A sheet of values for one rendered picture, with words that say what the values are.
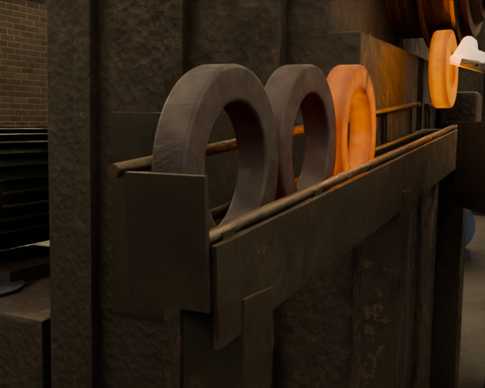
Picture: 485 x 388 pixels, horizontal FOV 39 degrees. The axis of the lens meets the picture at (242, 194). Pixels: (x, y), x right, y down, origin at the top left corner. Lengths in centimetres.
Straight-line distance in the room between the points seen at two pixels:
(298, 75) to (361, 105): 28
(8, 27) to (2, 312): 740
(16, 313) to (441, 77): 111
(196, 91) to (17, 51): 855
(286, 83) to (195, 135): 20
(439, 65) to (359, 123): 40
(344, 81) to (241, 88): 30
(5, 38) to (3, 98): 73
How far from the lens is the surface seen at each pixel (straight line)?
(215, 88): 57
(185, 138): 53
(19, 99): 907
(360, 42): 121
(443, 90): 139
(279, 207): 65
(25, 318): 172
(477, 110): 185
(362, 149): 101
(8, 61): 897
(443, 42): 140
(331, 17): 124
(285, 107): 70
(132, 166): 58
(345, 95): 88
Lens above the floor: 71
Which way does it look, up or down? 6 degrees down
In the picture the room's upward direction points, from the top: 1 degrees clockwise
